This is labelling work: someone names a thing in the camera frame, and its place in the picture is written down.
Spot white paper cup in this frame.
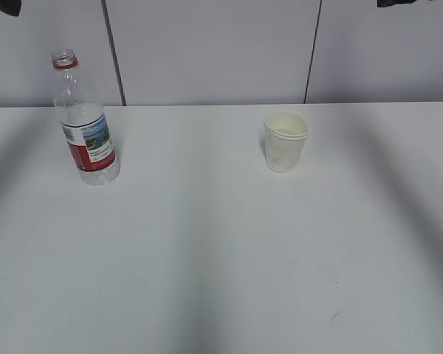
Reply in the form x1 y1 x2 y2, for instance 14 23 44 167
264 111 309 173

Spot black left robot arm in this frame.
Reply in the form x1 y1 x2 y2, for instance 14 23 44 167
0 0 22 17

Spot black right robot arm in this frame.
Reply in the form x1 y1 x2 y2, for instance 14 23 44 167
377 0 434 8

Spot clear plastic water bottle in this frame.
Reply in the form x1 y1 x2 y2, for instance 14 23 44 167
51 49 120 186

